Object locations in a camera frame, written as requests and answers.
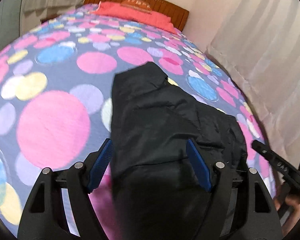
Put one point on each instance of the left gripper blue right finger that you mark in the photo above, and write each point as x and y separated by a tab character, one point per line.
202	163

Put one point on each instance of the polka dot bedspread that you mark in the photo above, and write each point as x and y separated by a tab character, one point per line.
55	92

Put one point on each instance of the beige curtain at wall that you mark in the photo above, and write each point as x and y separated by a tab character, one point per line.
259	46

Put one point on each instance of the red pillow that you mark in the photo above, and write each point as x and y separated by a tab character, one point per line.
151	18

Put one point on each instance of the black jacket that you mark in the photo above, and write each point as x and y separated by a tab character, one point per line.
155	191

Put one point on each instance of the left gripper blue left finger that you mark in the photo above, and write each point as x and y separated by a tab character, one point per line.
97	163

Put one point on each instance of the person's right hand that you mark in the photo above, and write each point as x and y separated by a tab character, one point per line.
294	202

